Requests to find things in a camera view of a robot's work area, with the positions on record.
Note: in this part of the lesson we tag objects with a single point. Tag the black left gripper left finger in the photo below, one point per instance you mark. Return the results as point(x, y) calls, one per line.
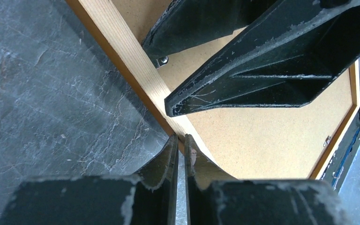
point(146, 197)

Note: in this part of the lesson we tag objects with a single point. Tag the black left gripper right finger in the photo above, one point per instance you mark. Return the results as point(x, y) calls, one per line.
point(214, 197)

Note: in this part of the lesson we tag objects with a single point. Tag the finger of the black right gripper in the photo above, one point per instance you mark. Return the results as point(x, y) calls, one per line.
point(286, 58)
point(189, 23)

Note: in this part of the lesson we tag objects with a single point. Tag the plant window photo print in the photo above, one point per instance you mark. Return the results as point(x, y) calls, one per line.
point(263, 143)

